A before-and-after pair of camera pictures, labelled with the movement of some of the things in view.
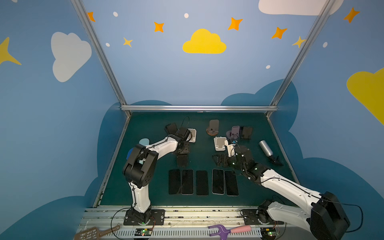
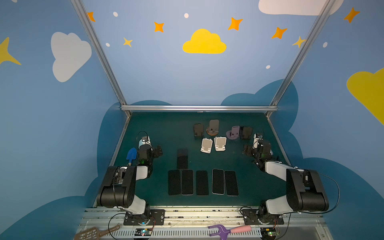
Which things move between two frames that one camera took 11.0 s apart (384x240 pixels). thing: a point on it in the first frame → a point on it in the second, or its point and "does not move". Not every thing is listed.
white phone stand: x=192 y=137 → x=206 y=145
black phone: x=174 y=181 does not move
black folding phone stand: x=171 y=128 → x=199 y=130
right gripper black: x=227 y=159 → x=249 y=150
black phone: x=202 y=183 does not move
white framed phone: x=218 y=181 does not move
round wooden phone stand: x=212 y=129 does not move
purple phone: x=187 y=182 does not move
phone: x=231 y=186 does not move
